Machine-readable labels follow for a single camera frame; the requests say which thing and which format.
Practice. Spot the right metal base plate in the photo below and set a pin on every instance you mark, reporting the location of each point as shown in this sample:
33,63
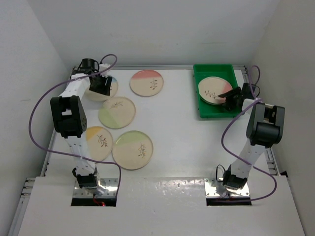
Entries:
215,189

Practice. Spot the cream plate green section front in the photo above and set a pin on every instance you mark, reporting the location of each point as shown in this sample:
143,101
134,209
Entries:
133,150

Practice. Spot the cream plate yellow section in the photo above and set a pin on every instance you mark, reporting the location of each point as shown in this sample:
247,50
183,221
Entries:
100,142

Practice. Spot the cream plate pink section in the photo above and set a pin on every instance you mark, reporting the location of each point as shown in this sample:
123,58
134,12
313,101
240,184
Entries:
210,87
146,83

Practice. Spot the cream plate green section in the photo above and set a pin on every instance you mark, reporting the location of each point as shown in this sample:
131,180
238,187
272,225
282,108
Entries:
133,150
117,112

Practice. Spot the metal base plate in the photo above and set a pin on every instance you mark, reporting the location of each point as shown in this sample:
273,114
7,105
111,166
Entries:
107,188
215,189

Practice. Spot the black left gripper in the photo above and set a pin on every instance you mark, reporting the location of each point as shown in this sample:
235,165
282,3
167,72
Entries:
103,89

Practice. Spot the cream plate blue section front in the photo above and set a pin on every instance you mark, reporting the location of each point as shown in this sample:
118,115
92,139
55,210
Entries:
214,104

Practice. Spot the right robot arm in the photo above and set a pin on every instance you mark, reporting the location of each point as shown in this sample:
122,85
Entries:
265,129

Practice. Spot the cream plate pink section back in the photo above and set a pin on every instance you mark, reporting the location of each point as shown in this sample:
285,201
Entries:
146,83

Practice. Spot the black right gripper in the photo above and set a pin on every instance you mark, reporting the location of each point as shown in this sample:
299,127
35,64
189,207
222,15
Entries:
237,91

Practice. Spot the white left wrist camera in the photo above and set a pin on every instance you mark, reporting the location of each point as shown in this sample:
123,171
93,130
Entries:
103,67

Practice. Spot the green plastic bin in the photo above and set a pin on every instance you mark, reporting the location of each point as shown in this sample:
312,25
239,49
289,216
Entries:
225,71

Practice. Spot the cream plate blue section back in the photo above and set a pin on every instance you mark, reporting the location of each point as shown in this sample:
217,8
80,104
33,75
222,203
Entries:
93,96

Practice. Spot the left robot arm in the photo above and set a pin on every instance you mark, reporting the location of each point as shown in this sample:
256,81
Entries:
71,122

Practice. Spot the cream plate blue section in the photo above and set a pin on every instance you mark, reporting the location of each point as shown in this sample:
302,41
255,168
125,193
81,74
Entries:
93,96
214,104

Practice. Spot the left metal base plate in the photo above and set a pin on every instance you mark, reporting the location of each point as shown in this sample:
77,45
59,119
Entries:
107,188

